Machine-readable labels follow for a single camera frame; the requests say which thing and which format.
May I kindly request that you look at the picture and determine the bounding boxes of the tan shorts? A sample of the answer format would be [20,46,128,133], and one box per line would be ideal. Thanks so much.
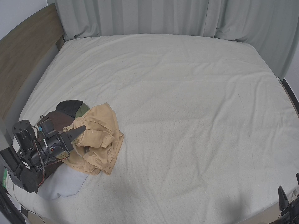
[63,102,124,175]

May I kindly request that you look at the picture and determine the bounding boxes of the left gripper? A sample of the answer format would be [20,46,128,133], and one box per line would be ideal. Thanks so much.
[35,131,75,165]

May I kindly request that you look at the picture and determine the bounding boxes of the black garment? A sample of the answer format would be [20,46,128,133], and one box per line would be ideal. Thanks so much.
[56,100,84,118]

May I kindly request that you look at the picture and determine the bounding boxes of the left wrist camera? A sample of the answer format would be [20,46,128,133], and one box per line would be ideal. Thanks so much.
[37,119,59,137]

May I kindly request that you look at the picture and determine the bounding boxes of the white garment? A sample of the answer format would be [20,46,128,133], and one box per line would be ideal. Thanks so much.
[37,165,89,200]

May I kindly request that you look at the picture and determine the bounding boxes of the pale green curtain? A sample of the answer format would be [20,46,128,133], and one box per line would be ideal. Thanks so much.
[206,0,299,79]
[44,0,219,40]

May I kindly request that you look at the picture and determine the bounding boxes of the brown garment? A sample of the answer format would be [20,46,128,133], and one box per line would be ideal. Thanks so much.
[38,111,76,180]

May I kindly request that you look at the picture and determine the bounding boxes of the black cable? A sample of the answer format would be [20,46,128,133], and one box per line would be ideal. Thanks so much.
[14,204,47,224]

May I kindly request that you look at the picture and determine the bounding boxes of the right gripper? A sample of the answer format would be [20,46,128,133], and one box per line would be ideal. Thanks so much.
[278,173,299,224]

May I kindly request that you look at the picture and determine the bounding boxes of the bed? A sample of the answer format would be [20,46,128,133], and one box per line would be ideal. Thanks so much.
[0,3,299,224]

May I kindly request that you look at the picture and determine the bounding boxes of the olive green garment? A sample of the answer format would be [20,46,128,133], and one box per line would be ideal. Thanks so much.
[75,103,91,118]

